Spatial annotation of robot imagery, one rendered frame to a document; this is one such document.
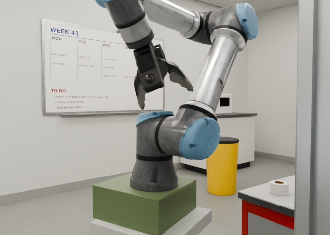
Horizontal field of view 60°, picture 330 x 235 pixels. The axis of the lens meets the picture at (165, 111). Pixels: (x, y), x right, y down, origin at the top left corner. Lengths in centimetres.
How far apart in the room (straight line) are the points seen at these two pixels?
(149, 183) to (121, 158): 325
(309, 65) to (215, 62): 60
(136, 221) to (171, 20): 60
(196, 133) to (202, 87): 16
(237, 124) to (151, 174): 388
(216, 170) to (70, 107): 191
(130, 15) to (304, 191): 49
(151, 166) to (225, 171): 265
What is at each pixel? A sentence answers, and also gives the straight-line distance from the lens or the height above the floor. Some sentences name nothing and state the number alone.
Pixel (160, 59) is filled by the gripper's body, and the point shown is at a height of 122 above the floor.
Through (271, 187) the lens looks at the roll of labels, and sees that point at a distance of 123.
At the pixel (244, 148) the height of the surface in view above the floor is 33.
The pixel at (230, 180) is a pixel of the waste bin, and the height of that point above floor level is 18.
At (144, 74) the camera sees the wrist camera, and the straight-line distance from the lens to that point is 66.
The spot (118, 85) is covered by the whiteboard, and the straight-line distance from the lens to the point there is 397.
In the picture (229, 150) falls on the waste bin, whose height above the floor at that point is 54.
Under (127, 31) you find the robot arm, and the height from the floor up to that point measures 128.
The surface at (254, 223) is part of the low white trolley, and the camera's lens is 123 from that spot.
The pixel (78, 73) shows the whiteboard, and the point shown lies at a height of 146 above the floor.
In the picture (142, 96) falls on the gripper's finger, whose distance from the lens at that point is 76.
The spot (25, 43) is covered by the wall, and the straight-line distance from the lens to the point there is 361.
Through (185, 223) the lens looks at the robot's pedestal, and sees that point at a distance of 91.
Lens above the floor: 113
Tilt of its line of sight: 2 degrees down
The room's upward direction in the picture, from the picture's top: straight up
